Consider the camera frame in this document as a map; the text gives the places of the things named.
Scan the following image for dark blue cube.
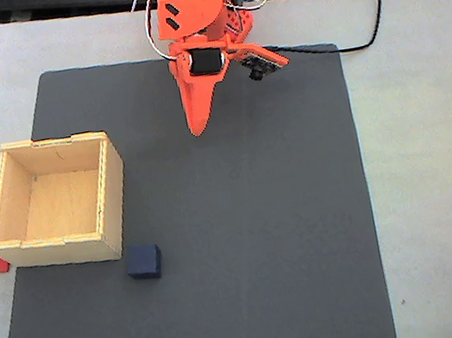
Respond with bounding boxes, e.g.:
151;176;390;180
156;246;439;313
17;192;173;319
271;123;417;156
122;240;167;284

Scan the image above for open wooden box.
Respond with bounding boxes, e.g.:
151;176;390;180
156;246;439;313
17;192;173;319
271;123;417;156
0;123;141;282

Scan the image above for dark grey mat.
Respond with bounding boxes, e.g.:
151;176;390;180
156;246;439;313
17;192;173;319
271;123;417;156
0;18;399;338

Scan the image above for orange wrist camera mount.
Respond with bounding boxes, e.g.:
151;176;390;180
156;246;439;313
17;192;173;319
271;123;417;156
229;34;293;86

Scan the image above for black camera cable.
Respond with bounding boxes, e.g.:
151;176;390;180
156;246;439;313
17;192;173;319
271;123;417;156
255;0;396;68

